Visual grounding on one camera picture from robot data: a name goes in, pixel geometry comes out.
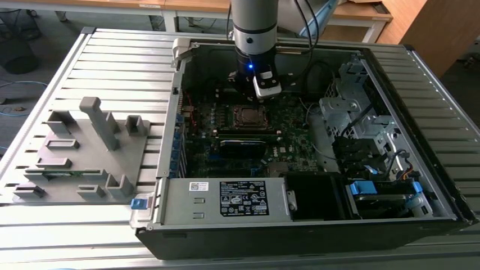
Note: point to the black expansion card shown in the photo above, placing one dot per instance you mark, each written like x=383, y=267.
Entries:
x=242, y=147

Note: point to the metal chipset heatsink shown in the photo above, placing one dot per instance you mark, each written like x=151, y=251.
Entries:
x=278, y=168

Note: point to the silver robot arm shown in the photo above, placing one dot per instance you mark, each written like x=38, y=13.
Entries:
x=255, y=22

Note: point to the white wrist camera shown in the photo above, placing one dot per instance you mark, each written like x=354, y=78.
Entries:
x=268, y=90

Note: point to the green RAM stick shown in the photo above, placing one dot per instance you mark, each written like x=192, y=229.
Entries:
x=80, y=172
x=247, y=131

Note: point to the silver metal drive cage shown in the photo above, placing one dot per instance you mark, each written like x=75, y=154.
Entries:
x=339, y=105

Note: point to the grey parts rack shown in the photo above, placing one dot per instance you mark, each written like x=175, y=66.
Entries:
x=94, y=157

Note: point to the blue case latch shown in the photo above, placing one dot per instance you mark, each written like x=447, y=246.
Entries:
x=138, y=204

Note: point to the green motherboard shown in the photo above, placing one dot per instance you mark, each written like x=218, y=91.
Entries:
x=296, y=140

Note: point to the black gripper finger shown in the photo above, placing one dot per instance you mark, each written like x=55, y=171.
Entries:
x=288, y=78
x=232, y=78

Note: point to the CPU socket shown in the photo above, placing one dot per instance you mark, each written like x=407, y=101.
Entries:
x=236, y=125

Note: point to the wooden cabinet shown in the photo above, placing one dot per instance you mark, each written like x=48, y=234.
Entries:
x=431, y=28

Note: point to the black waste bin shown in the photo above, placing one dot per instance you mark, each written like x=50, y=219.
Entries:
x=20, y=62

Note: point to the grey power supply unit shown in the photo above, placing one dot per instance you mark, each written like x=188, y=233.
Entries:
x=180, y=202

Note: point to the black PC case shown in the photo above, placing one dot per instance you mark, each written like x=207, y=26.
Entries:
x=300, y=244

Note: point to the hard disk in blue carrier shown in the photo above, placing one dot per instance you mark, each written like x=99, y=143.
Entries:
x=362, y=188

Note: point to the black office chair base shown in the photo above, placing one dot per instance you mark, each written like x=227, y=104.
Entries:
x=472, y=60

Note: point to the black plastic bracket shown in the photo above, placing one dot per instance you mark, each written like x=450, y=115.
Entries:
x=354, y=152

